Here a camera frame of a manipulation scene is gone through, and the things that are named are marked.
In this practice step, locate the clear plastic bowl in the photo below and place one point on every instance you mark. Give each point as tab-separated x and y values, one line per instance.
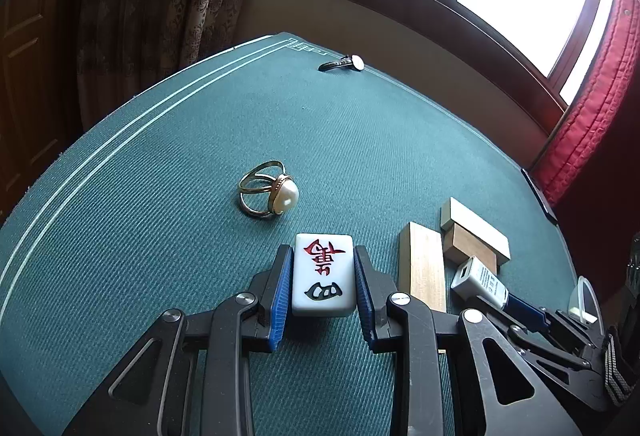
583	303

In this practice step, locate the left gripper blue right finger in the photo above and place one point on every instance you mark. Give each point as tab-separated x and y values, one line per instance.
394	322

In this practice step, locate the red curtain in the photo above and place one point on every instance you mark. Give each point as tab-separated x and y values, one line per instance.
583	126

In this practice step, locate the white mahjong tile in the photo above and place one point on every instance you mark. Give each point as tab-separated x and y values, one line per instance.
323	282

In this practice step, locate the white painted wooden block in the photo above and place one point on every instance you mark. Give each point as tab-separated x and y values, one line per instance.
454	213

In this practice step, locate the wristwatch with black strap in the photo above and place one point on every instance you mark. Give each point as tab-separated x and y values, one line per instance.
353	62

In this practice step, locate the white usb wall charger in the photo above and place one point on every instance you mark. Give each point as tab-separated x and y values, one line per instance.
474	279

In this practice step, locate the brown wooden block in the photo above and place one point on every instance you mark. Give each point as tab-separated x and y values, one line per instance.
460	245

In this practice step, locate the light wooden long block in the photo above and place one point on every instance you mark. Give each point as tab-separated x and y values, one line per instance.
421	266

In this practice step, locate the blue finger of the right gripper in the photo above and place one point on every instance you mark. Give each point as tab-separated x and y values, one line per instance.
514	312

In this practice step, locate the black smartphone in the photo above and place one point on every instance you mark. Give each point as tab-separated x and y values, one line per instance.
542	200

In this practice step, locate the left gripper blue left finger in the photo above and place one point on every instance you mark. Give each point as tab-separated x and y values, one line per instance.
250	321

